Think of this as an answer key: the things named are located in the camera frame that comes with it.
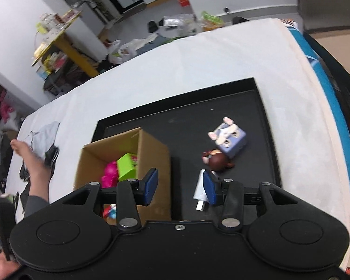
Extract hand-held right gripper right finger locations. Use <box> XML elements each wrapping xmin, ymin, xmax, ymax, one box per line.
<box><xmin>203</xmin><ymin>170</ymin><xmax>298</xmax><ymax>230</ymax></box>

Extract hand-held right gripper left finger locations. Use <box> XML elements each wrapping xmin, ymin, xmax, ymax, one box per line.
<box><xmin>61</xmin><ymin>168</ymin><xmax>159</xmax><ymax>230</ymax></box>

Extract white charger plug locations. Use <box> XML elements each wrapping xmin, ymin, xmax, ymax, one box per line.
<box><xmin>193</xmin><ymin>169</ymin><xmax>214</xmax><ymax>211</ymax></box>

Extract green house-shaped toy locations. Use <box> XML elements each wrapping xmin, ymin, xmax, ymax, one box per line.
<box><xmin>117</xmin><ymin>153</ymin><xmax>139</xmax><ymax>182</ymax></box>

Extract magenta figure toy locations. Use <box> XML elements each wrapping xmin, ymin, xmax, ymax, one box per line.
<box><xmin>101</xmin><ymin>161</ymin><xmax>121</xmax><ymax>189</ymax></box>

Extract pastel pink blue small toy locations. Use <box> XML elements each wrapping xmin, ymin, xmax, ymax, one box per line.
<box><xmin>103</xmin><ymin>203</ymin><xmax>118</xmax><ymax>219</ymax></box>

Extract black shallow tray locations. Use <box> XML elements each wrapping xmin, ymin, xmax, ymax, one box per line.
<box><xmin>92</xmin><ymin>77</ymin><xmax>282</xmax><ymax>223</ymax></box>

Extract person's left hand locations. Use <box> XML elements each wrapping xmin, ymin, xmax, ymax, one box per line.
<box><xmin>0</xmin><ymin>255</ymin><xmax>21</xmax><ymax>280</ymax></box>

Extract brown figure toy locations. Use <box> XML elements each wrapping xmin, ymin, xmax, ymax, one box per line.
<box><xmin>202</xmin><ymin>149</ymin><xmax>234</xmax><ymax>172</ymax></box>

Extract purple bunny cube toy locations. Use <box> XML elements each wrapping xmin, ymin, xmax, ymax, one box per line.
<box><xmin>208</xmin><ymin>117</ymin><xmax>247</xmax><ymax>158</ymax></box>

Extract person's left leg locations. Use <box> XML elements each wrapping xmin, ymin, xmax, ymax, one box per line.
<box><xmin>10</xmin><ymin>139</ymin><xmax>52</xmax><ymax>219</ymax></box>

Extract black cloth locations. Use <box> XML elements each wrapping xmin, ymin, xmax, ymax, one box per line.
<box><xmin>19</xmin><ymin>146</ymin><xmax>60</xmax><ymax>182</ymax></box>

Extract grey cloth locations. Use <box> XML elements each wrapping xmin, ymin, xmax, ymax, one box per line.
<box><xmin>26</xmin><ymin>122</ymin><xmax>60</xmax><ymax>158</ymax></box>

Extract pink cloth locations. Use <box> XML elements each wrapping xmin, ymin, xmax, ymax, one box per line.
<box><xmin>0</xmin><ymin>92</ymin><xmax>16</xmax><ymax>121</ymax></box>

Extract black backpack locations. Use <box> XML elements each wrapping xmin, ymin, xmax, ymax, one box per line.
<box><xmin>43</xmin><ymin>63</ymin><xmax>86</xmax><ymax>95</ymax></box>

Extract white plastic bags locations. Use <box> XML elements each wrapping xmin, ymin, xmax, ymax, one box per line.
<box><xmin>108</xmin><ymin>33</ymin><xmax>158</xmax><ymax>65</ymax></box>

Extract yellow table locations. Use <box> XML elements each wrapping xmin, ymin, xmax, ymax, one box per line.
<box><xmin>31</xmin><ymin>9</ymin><xmax>100</xmax><ymax>78</ymax></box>

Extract silver foil bag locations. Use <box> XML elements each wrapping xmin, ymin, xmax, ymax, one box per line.
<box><xmin>160</xmin><ymin>14</ymin><xmax>182</xmax><ymax>28</ymax></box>

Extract green plastic bag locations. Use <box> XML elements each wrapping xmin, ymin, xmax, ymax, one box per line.
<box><xmin>199</xmin><ymin>11</ymin><xmax>224</xmax><ymax>32</ymax></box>

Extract black framed board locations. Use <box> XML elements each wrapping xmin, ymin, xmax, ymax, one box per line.
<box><xmin>303</xmin><ymin>31</ymin><xmax>350</xmax><ymax>158</ymax></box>

